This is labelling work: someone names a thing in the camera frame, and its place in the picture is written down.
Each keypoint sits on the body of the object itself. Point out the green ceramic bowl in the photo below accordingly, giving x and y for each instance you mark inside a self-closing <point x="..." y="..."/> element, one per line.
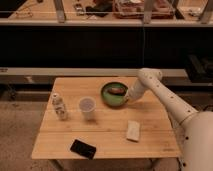
<point x="113" y="94"/>

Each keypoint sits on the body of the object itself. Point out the black device on shelf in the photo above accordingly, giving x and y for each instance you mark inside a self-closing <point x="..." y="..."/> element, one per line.
<point x="99" y="10"/>

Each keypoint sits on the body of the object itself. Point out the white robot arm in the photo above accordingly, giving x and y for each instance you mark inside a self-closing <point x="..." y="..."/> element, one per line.
<point x="197" y="152"/>

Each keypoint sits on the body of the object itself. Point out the small white bottle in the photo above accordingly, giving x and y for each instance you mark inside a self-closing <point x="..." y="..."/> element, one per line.
<point x="59" y="107"/>

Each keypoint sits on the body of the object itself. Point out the red tray on shelf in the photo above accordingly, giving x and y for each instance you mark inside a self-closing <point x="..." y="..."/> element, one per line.
<point x="133" y="9"/>

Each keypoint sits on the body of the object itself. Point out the translucent plastic cup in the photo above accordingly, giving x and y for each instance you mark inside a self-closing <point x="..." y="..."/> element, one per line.
<point x="87" y="107"/>

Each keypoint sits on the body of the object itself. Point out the brown food in bowl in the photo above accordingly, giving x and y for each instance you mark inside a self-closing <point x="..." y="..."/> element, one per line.
<point x="116" y="91"/>

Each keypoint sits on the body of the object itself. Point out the folded beige cloth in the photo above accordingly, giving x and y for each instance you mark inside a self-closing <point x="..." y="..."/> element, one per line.
<point x="133" y="131"/>

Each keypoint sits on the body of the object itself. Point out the eyeglasses on shelf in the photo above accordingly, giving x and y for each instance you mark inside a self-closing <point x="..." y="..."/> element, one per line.
<point x="23" y="14"/>

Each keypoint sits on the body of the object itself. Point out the black smartphone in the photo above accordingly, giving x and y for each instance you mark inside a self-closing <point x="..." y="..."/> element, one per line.
<point x="83" y="149"/>

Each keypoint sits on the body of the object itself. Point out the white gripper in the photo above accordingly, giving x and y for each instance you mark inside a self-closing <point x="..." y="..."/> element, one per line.
<point x="136" y="91"/>

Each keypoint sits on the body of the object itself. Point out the wooden folding table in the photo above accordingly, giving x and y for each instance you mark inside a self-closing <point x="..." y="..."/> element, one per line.
<point x="107" y="131"/>

